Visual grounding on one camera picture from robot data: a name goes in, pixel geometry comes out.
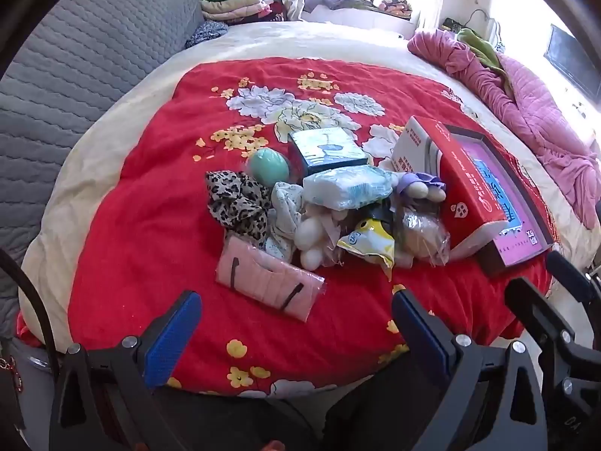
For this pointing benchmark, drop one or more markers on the red floral blanket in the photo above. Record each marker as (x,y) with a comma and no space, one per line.
(141,244)

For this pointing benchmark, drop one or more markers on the green cloth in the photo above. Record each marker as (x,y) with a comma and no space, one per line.
(483,51)

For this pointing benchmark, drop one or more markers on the white plush bear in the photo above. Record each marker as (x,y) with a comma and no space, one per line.
(310,235)

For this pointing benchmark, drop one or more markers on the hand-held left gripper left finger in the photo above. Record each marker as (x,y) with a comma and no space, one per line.
(173,340)

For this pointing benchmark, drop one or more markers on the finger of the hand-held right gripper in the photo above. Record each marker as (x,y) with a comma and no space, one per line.
(570,276)
(533,303)

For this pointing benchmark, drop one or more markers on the dark cube box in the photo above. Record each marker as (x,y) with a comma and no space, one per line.
(324,150)

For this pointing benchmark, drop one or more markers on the purple grey clothes heap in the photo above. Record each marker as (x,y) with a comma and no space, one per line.
(335,1)

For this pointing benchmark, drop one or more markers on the red tissue pack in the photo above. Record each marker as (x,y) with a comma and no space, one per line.
(465,183)

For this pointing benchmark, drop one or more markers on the stack of folded clothes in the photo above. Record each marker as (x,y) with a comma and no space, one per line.
(234,2)

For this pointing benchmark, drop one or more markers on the white floral scrunchie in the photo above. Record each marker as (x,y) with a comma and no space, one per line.
(284,216)

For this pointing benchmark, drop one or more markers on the pink quilt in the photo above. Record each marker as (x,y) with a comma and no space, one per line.
(530,103)

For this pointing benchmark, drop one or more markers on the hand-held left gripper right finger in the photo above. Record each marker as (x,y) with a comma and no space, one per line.
(419,333)

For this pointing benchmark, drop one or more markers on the black shiny wrapper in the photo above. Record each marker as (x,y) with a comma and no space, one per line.
(384,213)

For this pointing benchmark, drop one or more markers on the purple plush toy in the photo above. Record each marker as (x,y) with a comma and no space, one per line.
(415,187)

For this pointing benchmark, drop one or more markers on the pale blue tissue packet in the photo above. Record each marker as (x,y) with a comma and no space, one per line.
(347,188)

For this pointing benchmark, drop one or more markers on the blue patterned cloth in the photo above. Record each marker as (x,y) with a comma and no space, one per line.
(206,34)

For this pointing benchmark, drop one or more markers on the orange patterned cloth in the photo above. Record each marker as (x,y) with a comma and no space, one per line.
(396,7)

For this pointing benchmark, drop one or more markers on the pink framed box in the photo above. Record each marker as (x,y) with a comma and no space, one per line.
(474,138)

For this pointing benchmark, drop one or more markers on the black television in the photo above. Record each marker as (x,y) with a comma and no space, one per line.
(573,58)

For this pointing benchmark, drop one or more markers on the leopard print scrunchie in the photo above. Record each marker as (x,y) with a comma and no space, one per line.
(234,206)

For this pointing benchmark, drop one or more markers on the green egg sponge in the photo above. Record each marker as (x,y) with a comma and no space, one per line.
(267,165)

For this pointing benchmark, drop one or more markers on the yellow snack packet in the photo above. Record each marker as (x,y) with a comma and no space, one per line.
(368,244)

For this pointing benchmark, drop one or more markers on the grey quilted headboard cover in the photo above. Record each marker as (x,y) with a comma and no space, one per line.
(70,80)

